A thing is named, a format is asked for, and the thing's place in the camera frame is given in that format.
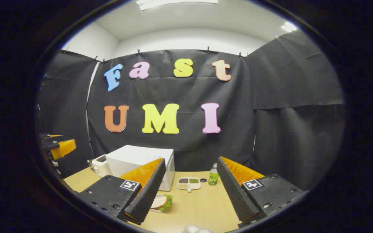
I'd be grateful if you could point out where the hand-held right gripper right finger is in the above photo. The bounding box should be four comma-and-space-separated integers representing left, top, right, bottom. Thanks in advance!
217, 156, 308, 228

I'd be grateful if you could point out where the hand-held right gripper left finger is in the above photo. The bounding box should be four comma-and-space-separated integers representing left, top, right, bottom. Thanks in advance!
76, 158, 167, 226

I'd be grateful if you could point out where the lettuce sandwich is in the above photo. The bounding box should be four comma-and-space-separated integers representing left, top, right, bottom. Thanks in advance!
150, 194, 173, 212

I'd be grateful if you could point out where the white microwave oven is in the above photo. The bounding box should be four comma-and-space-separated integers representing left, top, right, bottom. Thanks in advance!
106, 145, 175, 191

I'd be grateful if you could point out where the green label drink bottle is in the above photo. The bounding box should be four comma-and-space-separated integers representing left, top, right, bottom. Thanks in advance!
209, 163, 219, 186

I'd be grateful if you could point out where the white toaster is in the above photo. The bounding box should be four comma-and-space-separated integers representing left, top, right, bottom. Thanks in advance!
91, 155, 113, 178

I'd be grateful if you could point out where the white divided grain dish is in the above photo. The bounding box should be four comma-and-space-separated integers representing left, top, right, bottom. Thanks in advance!
177, 177, 201, 192

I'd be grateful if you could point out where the black backdrop cloth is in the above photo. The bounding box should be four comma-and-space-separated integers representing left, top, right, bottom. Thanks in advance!
37, 30, 345, 191

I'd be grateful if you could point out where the small ceiling light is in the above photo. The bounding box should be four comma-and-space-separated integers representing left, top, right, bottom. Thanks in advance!
281, 22, 298, 33

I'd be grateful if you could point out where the long ceiling light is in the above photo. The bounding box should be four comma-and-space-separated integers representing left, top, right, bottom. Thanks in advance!
136, 0, 218, 11

